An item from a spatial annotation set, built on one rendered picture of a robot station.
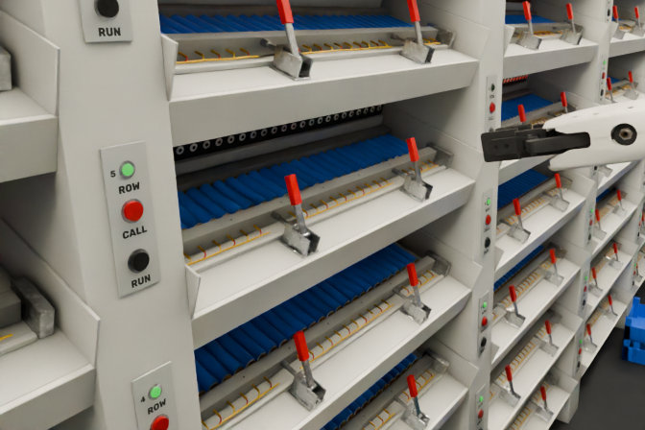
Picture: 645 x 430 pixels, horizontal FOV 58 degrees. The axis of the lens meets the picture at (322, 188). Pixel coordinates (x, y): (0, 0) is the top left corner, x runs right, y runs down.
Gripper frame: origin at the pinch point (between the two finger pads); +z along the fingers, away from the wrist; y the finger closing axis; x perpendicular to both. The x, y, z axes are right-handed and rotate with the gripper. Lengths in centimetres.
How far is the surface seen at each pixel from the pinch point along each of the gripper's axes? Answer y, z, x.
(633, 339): 147, 30, -89
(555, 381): 98, 39, -82
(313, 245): -11.9, 19.9, -7.9
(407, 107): 29.8, 30.3, 5.1
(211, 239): -22.2, 24.9, -4.2
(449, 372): 30, 31, -46
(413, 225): 10.9, 20.9, -11.6
